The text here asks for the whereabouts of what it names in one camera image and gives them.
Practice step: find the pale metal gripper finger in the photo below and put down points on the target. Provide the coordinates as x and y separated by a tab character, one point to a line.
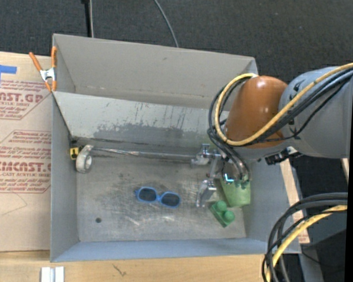
204	193
201	159

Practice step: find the green toy brick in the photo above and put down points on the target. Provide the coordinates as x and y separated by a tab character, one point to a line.
223	214

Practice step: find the green cup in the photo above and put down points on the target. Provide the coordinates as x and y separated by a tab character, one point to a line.
237	195

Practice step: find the blue sunglasses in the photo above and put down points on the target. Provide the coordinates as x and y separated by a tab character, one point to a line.
161	198

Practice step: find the grey metal bin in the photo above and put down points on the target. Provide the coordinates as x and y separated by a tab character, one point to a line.
151	177

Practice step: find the long thin metal rod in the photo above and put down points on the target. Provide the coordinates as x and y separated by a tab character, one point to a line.
140	154

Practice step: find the white tape roll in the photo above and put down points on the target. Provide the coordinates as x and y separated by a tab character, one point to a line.
81	162

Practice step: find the brown cardboard board, red print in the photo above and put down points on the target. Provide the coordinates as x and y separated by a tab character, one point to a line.
22	159

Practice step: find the black cylinder on white bracket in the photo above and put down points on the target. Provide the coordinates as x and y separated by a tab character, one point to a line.
282	157

